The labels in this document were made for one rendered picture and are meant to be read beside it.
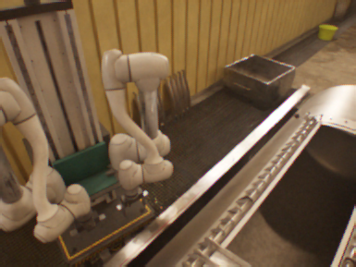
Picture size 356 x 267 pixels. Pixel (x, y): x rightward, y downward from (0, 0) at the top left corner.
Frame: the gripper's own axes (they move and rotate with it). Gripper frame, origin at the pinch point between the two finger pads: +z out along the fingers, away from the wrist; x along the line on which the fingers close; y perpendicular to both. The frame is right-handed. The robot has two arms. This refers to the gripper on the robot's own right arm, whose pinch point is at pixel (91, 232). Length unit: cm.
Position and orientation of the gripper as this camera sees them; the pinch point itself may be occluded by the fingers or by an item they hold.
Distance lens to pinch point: 160.4
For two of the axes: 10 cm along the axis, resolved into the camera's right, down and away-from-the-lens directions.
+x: -8.0, 3.7, -4.8
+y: -6.0, -4.9, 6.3
